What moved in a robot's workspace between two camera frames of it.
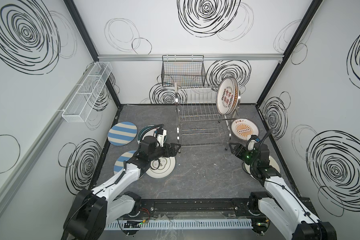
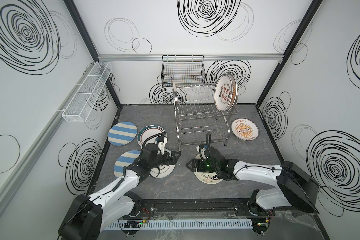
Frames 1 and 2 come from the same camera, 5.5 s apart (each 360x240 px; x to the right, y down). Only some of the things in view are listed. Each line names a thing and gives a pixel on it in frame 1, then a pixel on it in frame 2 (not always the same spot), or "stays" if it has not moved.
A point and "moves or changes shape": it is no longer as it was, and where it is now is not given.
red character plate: (225, 96) moves or changes shape
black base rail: (195, 207) stays
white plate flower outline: (161, 168) stays
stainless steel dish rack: (199, 122) stays
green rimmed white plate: (148, 130) stays
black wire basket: (183, 70) stays
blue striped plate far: (122, 133) stays
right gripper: (238, 149) -> (196, 164)
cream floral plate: (271, 179) moves or changes shape
